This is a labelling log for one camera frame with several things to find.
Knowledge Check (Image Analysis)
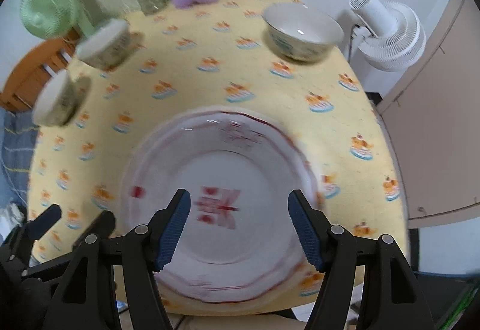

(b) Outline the floral ceramic bowl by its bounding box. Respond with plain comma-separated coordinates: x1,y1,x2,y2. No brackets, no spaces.
33,69,92,128
76,18,145,71

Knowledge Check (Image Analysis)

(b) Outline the yellow printed tablecloth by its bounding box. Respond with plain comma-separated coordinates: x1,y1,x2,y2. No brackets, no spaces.
25,0,410,317

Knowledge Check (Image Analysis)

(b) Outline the black fan cable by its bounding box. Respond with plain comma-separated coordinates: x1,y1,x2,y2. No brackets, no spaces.
347,24,366,64

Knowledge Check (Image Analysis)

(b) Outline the ceramic bowl with blue flowers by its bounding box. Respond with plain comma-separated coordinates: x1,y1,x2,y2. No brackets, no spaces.
262,2,345,63

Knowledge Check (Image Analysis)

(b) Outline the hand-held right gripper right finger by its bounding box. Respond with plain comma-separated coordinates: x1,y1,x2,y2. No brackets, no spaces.
287,189,434,330

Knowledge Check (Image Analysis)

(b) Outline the wooden chair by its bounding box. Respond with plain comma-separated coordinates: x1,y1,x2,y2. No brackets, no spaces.
0,38,82,112

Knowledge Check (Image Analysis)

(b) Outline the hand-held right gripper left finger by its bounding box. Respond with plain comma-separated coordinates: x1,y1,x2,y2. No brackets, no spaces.
43,188,191,330

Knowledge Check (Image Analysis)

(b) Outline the green desk fan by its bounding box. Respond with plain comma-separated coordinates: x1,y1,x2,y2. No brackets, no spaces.
20,0,96,41

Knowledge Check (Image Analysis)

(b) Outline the white standing fan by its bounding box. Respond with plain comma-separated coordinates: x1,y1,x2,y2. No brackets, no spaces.
349,0,427,71

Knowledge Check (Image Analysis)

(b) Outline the white plate with red pattern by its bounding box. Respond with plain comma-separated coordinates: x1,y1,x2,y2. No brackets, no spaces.
120,107,328,305

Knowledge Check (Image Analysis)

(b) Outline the beige door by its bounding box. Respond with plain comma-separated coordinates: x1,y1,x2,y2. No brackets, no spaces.
375,0,480,230

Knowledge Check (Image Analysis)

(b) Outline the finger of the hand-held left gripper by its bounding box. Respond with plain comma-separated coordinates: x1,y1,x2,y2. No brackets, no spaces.
22,210,116,278
22,203,63,241

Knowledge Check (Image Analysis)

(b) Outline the blue plaid blanket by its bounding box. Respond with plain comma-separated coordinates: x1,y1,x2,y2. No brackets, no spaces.
0,108,43,205

